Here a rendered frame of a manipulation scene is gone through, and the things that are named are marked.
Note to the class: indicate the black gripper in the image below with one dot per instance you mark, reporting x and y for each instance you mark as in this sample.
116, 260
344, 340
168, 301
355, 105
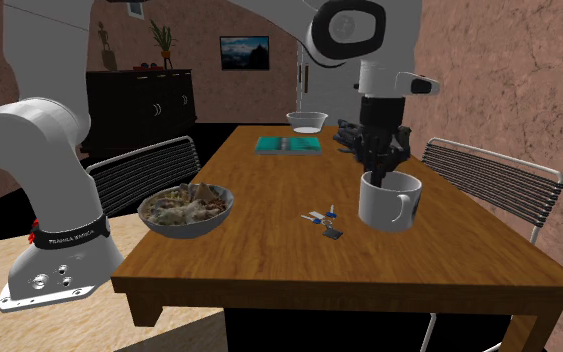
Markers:
382, 119

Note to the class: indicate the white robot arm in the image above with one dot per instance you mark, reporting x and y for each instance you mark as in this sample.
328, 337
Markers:
47, 146

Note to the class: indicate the white door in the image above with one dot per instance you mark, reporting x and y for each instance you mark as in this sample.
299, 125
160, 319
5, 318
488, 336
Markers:
330, 95

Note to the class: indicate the white empty bowl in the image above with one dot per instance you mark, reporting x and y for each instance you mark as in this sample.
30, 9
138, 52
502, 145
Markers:
307, 122

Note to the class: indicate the white mug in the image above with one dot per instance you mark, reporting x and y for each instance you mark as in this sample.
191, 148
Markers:
383, 207

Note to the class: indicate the teal book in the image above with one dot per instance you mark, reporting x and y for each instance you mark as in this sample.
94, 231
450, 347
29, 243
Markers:
288, 145

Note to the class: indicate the key bunch with black fob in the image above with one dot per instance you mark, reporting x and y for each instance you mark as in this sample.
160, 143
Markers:
327, 225

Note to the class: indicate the black slatted metal chair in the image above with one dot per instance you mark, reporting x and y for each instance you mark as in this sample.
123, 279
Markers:
139, 175
495, 180

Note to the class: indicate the brown wooden table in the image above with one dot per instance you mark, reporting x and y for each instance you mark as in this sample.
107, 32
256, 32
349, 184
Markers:
271, 190

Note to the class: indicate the dark framed landscape picture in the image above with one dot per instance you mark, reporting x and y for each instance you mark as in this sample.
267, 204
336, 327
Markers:
244, 52

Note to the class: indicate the grey bowl of food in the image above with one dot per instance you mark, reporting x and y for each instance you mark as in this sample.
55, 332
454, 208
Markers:
186, 214

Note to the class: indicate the dark wooden sideboard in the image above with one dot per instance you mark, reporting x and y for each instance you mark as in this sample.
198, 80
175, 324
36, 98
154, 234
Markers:
139, 107

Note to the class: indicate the pale wood-patterned robot stand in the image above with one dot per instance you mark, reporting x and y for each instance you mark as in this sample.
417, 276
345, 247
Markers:
66, 331

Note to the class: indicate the small white-framed wall picture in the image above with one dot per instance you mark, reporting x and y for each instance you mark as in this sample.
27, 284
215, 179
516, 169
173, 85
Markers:
136, 8

